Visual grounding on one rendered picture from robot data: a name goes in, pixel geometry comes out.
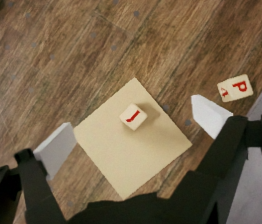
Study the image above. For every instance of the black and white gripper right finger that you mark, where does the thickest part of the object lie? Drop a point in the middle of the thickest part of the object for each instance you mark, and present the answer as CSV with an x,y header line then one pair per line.
x,y
207,193

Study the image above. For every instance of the beige square mat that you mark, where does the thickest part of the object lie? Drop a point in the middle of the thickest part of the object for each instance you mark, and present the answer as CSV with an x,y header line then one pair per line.
x,y
128,158

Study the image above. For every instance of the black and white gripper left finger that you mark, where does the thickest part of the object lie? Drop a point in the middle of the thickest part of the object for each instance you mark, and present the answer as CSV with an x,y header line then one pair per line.
x,y
41,205

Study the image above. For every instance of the tan letter block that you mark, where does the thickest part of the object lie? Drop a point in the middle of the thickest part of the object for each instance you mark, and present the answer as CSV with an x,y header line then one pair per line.
x,y
133,116
235,88

